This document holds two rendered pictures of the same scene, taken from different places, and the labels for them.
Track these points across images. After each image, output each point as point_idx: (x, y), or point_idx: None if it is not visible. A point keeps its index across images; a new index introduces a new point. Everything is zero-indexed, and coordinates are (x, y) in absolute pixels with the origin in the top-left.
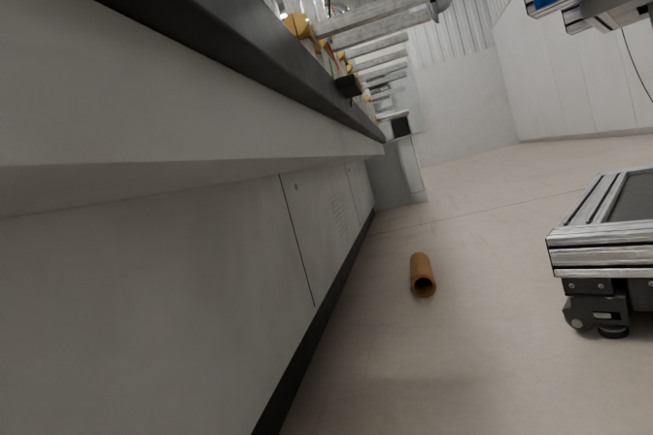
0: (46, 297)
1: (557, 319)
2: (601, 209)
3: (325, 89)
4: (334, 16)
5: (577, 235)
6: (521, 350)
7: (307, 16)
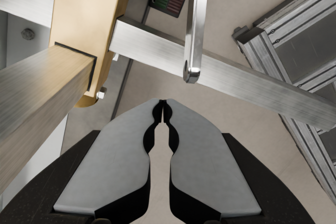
0: None
1: (239, 15)
2: (306, 25)
3: (120, 99)
4: (162, 69)
5: (251, 55)
6: (206, 29)
7: (99, 80)
